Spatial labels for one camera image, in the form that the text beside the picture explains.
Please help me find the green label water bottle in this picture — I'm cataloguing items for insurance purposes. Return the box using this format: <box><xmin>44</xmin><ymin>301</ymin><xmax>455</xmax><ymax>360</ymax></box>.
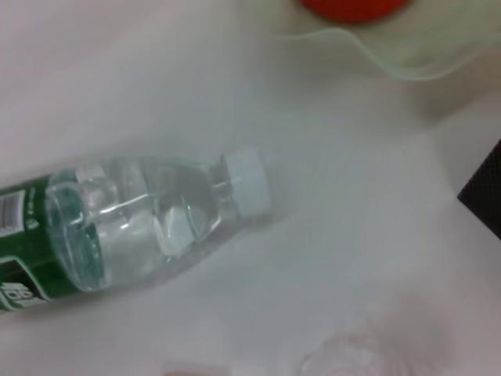
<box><xmin>0</xmin><ymin>145</ymin><xmax>273</xmax><ymax>314</ymax></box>

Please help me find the white paper ball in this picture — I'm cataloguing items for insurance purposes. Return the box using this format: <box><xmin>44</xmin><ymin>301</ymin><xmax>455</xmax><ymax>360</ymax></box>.
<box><xmin>299</xmin><ymin>309</ymin><xmax>451</xmax><ymax>376</ymax></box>

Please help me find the red-orange toy orange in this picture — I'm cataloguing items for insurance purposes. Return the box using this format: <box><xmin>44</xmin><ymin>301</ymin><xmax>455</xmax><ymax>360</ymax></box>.
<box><xmin>299</xmin><ymin>0</ymin><xmax>412</xmax><ymax>25</ymax></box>

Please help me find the translucent green fruit plate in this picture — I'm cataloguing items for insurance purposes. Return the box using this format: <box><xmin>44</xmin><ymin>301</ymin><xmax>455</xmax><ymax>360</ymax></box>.
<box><xmin>269</xmin><ymin>0</ymin><xmax>501</xmax><ymax>83</ymax></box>

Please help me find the black mesh pen holder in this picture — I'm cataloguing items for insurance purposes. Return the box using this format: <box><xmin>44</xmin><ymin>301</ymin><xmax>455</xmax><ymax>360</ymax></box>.
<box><xmin>456</xmin><ymin>136</ymin><xmax>501</xmax><ymax>246</ymax></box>

